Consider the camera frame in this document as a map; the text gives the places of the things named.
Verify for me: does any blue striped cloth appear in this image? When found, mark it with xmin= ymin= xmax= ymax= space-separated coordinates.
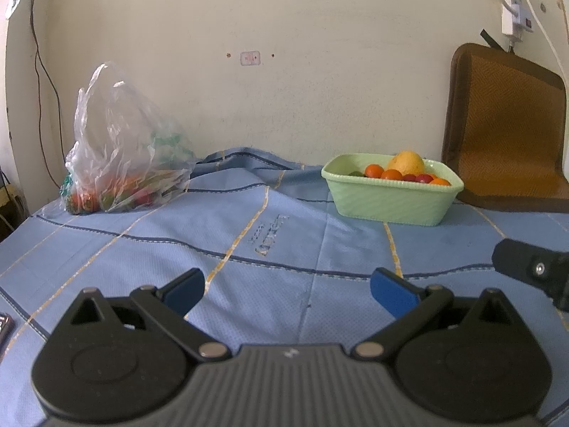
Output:
xmin=0 ymin=146 xmax=569 ymax=427

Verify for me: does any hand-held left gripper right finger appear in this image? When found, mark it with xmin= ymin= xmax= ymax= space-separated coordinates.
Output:
xmin=353 ymin=267 xmax=523 ymax=362

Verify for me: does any large yellow pomelo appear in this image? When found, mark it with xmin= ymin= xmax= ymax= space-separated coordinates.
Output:
xmin=386 ymin=151 xmax=426 ymax=176

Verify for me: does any clear plastic bag of produce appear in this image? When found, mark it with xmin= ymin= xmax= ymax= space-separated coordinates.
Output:
xmin=42 ymin=62 xmax=197 ymax=216

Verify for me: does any smartphone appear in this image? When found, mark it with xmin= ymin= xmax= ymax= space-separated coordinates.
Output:
xmin=0 ymin=313 xmax=14 ymax=362

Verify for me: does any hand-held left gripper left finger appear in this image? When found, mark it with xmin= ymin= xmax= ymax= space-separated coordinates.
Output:
xmin=62 ymin=268 xmax=233 ymax=362

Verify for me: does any black tape strip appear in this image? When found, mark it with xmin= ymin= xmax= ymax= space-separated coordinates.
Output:
xmin=479 ymin=28 xmax=517 ymax=53

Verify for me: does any brown woven seat cushion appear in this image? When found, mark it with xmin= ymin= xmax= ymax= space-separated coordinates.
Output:
xmin=441 ymin=43 xmax=569 ymax=213

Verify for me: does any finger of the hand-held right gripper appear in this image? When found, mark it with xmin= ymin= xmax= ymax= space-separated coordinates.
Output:
xmin=491 ymin=238 xmax=569 ymax=313

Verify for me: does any black wall cable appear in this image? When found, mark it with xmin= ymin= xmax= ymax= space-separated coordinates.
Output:
xmin=28 ymin=0 xmax=68 ymax=163

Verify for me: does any white power strip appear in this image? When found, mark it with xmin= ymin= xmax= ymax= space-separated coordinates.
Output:
xmin=486 ymin=0 xmax=535 ymax=37

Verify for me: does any light green plastic basket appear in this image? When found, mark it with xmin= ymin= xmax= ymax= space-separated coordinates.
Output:
xmin=321 ymin=153 xmax=465 ymax=227

